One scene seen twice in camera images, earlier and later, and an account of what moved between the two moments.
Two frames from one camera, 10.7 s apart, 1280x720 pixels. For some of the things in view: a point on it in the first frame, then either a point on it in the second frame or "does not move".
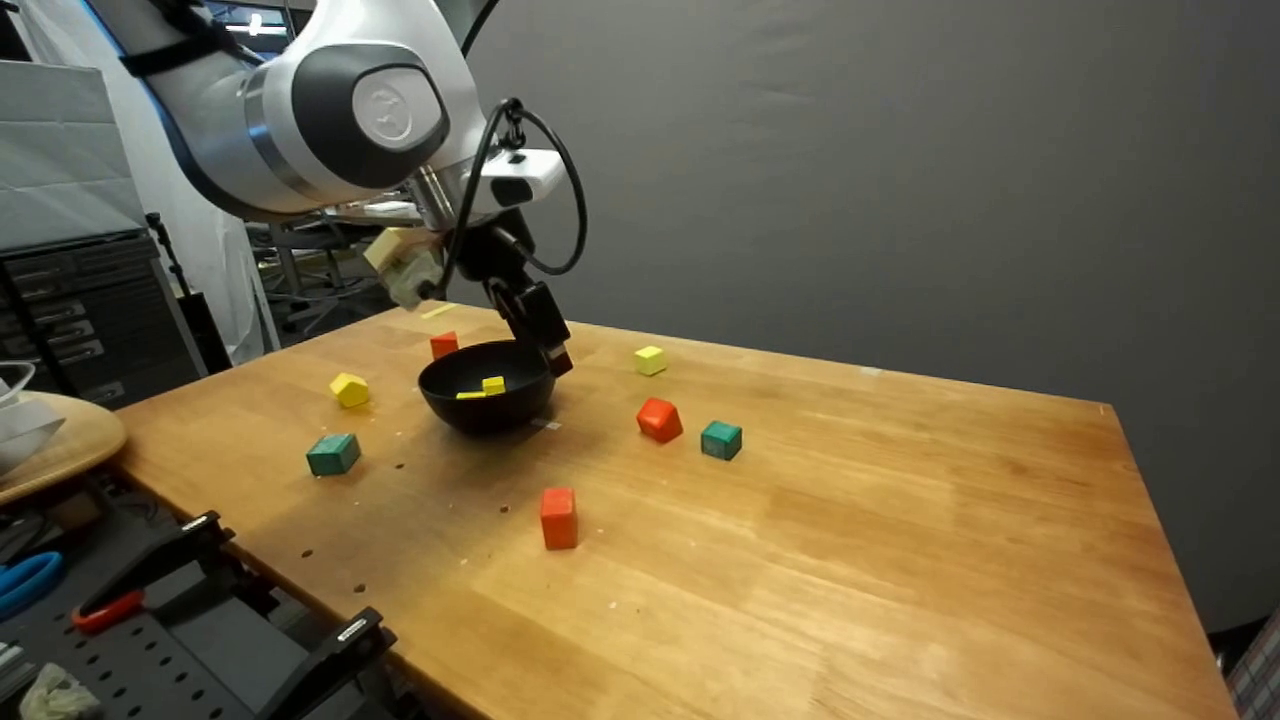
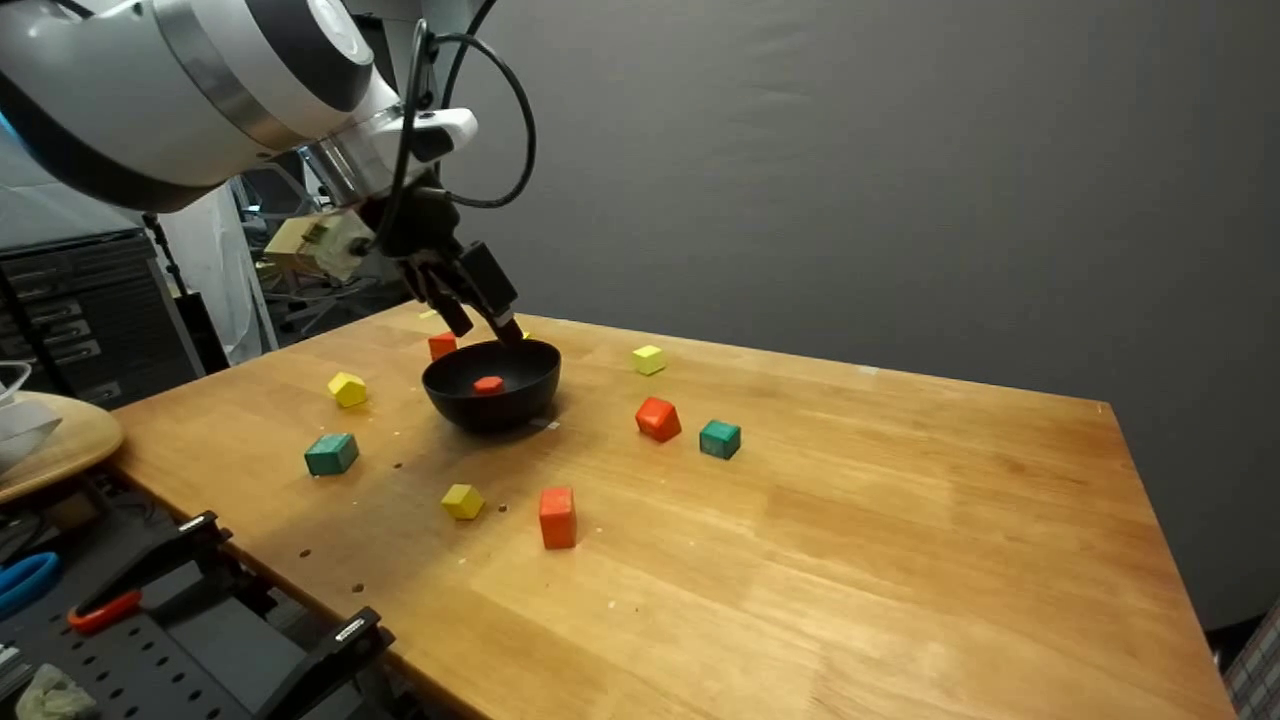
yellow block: [491, 386] → [461, 501]
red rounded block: [663, 422] does not move
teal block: [333, 454] does not move
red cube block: [560, 518] does not move
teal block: [720, 439] does not move
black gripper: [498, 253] → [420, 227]
